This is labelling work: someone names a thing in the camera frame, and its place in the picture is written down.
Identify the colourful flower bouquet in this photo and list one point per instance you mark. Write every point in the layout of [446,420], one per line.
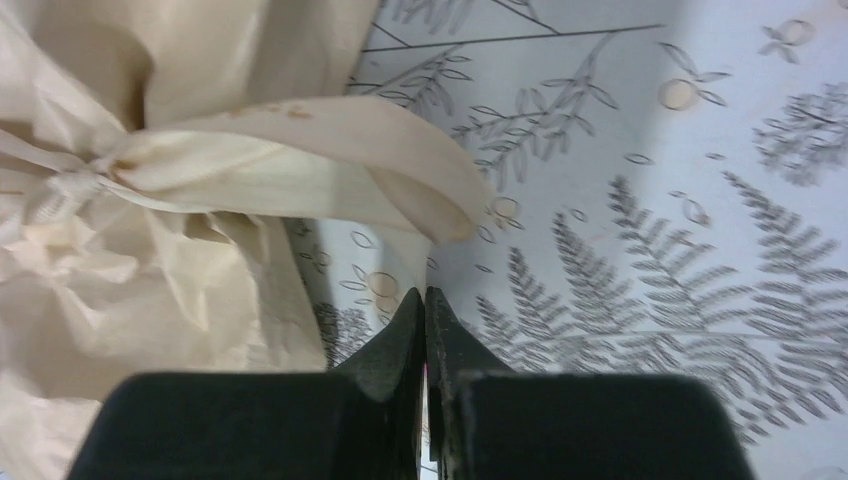
[150,153]

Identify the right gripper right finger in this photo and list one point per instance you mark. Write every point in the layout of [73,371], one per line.
[455,360]

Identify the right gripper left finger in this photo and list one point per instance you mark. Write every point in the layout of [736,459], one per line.
[380,437]

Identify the floral patterned table mat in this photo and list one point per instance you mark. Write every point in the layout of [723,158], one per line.
[670,197]

